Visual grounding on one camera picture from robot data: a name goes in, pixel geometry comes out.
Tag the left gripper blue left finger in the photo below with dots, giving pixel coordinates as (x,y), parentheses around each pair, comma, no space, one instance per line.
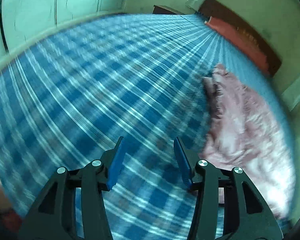
(53,214)

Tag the pink quilted down jacket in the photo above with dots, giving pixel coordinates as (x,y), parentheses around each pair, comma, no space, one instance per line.
(245,133)

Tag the orange red pillow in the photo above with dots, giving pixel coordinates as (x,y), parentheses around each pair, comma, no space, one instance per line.
(246,43)

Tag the frosted glass wardrobe doors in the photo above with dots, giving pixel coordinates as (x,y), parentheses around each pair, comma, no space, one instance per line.
(23,20)

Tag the green curtain right side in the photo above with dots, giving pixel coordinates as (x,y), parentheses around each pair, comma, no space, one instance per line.
(291,96)

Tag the dark wooden nightstand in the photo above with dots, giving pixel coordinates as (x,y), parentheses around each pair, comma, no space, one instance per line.
(163,10)

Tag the blue plaid bed sheet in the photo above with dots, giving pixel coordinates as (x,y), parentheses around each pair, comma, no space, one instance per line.
(68,98)

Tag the dark wooden headboard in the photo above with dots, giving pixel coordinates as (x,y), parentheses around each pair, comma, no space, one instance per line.
(218,10)

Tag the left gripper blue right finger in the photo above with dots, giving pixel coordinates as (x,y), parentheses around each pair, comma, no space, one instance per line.
(246,213)

